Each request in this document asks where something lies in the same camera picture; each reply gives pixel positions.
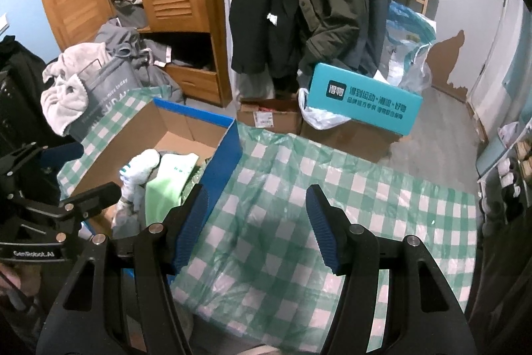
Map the green checked tablecloth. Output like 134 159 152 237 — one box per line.
56 85 478 339

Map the grey tote bag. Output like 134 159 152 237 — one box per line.
68 58 144 143

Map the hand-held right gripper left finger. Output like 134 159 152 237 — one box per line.
34 184 210 355

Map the grey hoodie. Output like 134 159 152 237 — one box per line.
95 19 184 102

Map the pile of grey clothes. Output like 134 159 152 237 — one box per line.
109 0 144 27

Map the teal shoebox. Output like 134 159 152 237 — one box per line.
308 63 424 137

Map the small labelled cardboard box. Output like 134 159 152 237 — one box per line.
237 98 303 136

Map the light green sock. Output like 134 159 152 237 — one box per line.
143 152 200 227

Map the white plastic bag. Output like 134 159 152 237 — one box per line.
297 88 352 130

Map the pale blue bin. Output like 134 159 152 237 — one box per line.
476 132 510 179

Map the cardboard box with blue rim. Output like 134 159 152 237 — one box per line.
62 97 244 281

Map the dark cloth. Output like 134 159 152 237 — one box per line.
0 35 63 214

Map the pale pink towel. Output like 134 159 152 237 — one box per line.
40 42 111 137

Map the wooden wardrobe drawer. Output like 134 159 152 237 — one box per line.
164 64 221 104

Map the metal shoe rack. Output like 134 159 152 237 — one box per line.
476 122 532 223

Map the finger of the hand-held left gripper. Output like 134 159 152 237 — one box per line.
0 142 85 182
5 182 123 221

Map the blue plastic bag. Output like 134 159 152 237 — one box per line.
384 1 437 98

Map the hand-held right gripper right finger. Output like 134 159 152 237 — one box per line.
305 184 479 355

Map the white sock with blue print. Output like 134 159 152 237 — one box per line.
118 149 161 189

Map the group of shoes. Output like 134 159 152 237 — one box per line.
484 139 532 214

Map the person's left hand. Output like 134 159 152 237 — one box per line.
0 261 46 322

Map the wooden wardrobe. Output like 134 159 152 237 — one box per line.
33 0 233 108

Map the large cardboard box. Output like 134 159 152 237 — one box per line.
301 118 400 163

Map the white door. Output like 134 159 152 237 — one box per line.
465 0 524 139

